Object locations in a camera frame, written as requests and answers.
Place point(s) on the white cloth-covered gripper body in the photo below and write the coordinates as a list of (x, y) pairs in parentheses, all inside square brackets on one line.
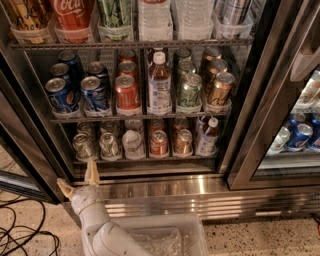
[(84, 197)]

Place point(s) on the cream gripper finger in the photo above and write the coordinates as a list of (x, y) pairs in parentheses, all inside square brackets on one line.
[(92, 175), (67, 190)]

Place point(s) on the green 7up can front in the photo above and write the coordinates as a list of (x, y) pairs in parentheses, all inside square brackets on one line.
[(84, 147)]

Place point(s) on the green 7up can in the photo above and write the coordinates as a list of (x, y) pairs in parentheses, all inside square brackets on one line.
[(84, 147), (86, 128)]

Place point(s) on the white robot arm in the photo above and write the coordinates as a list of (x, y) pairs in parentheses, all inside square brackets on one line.
[(100, 235)]

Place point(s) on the left fridge door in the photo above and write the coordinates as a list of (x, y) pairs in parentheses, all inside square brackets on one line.
[(31, 138)]

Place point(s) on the green 7up can behind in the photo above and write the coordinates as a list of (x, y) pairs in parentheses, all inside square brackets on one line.
[(86, 128)]

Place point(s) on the red can bottom shelf front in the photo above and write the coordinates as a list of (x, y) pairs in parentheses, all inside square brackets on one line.
[(159, 144)]

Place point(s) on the blue pepsi can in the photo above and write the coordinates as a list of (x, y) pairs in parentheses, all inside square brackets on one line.
[(96, 102), (62, 99)]

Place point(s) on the blue pepsi can front left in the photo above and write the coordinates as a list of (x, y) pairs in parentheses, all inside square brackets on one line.
[(62, 99)]

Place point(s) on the red coke can middle front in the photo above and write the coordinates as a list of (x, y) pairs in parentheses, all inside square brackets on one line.
[(127, 96)]

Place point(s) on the orange can bottom shelf front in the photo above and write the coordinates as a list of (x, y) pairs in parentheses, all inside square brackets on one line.
[(183, 143)]

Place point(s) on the steel fridge base grille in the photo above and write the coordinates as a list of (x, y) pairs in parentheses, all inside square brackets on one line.
[(206, 196)]

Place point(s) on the tea bottle bottom shelf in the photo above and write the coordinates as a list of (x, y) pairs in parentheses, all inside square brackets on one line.
[(207, 135)]

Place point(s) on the green can middle front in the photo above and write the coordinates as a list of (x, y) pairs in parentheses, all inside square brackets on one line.
[(188, 99)]

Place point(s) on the gold can middle front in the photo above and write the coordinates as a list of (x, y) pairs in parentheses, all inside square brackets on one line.
[(220, 91)]

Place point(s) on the green la croix can top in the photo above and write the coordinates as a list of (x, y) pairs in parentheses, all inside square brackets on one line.
[(115, 18)]

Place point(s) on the red coca-cola can top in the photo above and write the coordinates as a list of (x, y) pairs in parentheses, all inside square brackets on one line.
[(73, 18)]

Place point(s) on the yellow la croix can top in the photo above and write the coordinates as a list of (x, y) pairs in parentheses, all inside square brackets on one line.
[(29, 16)]

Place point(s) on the right fridge glass door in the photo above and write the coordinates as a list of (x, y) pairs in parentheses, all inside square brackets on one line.
[(284, 54)]

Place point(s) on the silver can top right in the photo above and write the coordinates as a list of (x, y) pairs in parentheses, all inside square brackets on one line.
[(233, 17)]

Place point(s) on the blue pepsi can right fridge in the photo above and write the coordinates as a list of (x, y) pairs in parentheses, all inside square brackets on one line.
[(299, 136)]

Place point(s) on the clear plastic bin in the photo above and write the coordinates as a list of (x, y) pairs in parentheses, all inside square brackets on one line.
[(167, 235)]

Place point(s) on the brown tea bottle white cap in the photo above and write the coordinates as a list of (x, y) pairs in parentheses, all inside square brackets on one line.
[(159, 85)]

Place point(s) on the clear water bottle top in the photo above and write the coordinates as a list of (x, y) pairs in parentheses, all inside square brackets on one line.
[(154, 20)]

